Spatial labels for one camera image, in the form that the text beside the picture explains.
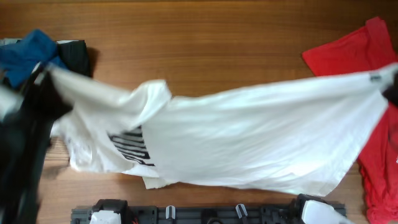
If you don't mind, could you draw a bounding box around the white t-shirt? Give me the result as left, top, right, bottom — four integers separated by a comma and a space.
47, 63, 397, 196

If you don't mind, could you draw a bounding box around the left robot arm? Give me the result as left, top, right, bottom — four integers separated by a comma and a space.
1, 65, 72, 223

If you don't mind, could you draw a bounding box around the black folded garment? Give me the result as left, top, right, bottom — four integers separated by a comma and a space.
57, 40, 92, 78

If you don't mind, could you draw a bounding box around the red t-shirt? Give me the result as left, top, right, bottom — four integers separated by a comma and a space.
302, 17, 397, 223

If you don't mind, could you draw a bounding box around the blue folded shirt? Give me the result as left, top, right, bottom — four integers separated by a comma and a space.
1, 29, 67, 88

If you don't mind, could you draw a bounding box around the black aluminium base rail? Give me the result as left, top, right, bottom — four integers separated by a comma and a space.
70, 198, 346, 224

